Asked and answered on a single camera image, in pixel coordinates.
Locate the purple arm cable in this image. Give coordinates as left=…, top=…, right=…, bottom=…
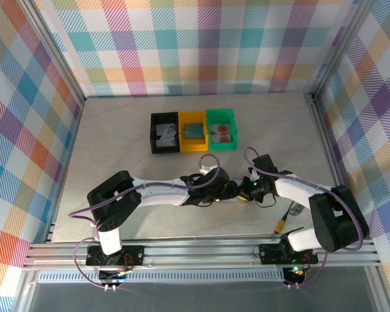
left=243, top=146, right=370, bottom=290
left=70, top=154, right=230, bottom=291

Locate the aluminium frame post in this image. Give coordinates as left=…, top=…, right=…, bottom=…
left=18, top=0, right=87, bottom=107
left=311, top=0, right=378, bottom=98

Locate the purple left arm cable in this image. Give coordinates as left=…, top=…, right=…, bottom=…
left=70, top=154, right=230, bottom=291

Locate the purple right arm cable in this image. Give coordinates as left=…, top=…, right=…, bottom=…
left=243, top=146, right=370, bottom=290

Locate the wide aluminium frame rail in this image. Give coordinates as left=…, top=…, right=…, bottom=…
left=21, top=238, right=383, bottom=271

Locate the slotted grey cable duct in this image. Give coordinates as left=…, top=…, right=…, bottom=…
left=35, top=271, right=289, bottom=284

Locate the black plastic bin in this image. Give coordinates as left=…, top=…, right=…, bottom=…
left=149, top=111, right=180, bottom=155

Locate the yellow plastic bin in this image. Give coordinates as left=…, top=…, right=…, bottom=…
left=178, top=110, right=210, bottom=153

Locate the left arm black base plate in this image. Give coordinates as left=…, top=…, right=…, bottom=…
left=85, top=246, right=146, bottom=268

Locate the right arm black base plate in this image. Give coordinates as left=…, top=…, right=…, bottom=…
left=257, top=243, right=320, bottom=265

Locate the yellow plug black cable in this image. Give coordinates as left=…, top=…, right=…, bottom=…
left=273, top=201, right=294, bottom=235

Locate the green plastic bin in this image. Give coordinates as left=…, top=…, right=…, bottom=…
left=205, top=108, right=240, bottom=152

